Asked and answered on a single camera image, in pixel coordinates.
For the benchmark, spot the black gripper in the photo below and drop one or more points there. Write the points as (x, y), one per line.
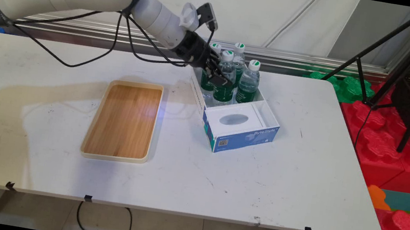
(194, 51)

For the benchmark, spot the water bottle green label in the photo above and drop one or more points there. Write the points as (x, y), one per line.
(248, 87)
(223, 92)
(207, 84)
(239, 61)

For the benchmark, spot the white box with blue print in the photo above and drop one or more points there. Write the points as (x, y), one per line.
(246, 137)

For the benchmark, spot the wooden tray cream rim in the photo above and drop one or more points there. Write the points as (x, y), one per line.
(124, 119)

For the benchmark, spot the green foam block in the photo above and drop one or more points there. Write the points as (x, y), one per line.
(355, 90)

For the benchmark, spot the orange foam block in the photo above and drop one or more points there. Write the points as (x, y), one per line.
(377, 197)

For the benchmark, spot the teal floor mat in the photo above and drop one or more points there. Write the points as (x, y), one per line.
(409, 202)

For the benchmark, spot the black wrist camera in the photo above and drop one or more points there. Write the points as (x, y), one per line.
(207, 14)

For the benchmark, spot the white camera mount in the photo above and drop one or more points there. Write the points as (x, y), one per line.
(189, 15)

